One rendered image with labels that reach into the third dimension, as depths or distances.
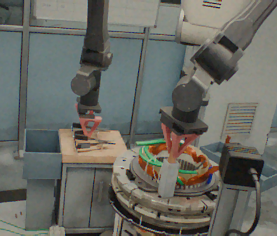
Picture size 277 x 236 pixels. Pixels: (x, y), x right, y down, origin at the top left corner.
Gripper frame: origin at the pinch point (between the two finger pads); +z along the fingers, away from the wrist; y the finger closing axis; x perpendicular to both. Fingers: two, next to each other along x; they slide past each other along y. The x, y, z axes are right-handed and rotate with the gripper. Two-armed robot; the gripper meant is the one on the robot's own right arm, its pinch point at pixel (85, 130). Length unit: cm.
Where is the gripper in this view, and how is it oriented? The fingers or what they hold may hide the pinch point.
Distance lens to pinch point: 127.5
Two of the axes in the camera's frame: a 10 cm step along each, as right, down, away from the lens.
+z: -1.4, 9.2, 3.6
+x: 9.6, 0.3, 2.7
